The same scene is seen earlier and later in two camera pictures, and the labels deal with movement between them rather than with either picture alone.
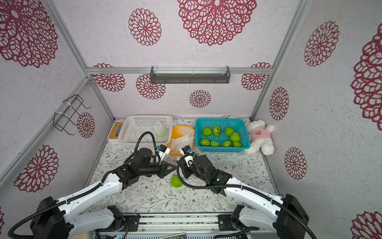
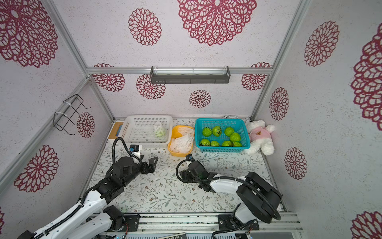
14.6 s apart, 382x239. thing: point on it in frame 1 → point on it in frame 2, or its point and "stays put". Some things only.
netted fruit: x=159 y=132 stays put
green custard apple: x=214 y=143 stays put
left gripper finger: x=164 y=170 → x=152 y=164
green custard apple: x=160 y=133 stays put
